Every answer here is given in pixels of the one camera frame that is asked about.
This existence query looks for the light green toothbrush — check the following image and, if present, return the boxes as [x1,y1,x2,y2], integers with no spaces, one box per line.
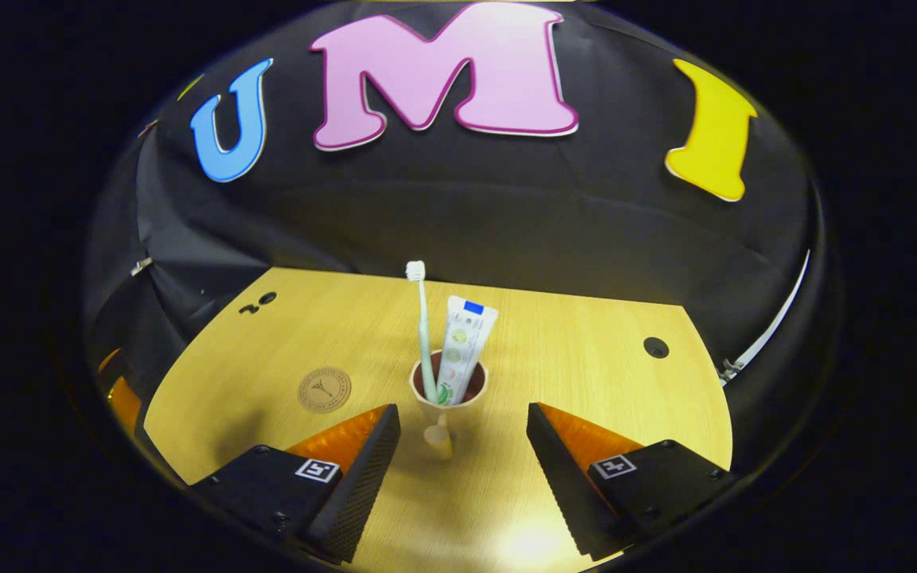
[405,260,439,403]

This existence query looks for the white toothpaste tube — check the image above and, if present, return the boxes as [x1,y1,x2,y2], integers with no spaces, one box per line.
[436,295,499,407]

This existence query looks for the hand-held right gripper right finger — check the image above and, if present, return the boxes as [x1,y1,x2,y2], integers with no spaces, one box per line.
[526,402,738,558]

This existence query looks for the round brown coaster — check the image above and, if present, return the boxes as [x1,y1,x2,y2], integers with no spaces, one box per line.
[297,366,353,414]

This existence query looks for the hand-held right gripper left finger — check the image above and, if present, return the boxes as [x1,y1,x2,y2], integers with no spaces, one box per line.
[188,403,402,564]

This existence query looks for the beige cup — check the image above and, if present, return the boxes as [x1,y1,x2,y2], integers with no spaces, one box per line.
[409,358,490,461]

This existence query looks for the wooden desktop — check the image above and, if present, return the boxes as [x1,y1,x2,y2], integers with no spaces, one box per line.
[144,267,734,573]

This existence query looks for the black backdrop cloth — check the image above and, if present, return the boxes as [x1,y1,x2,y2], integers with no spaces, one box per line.
[84,0,833,478]

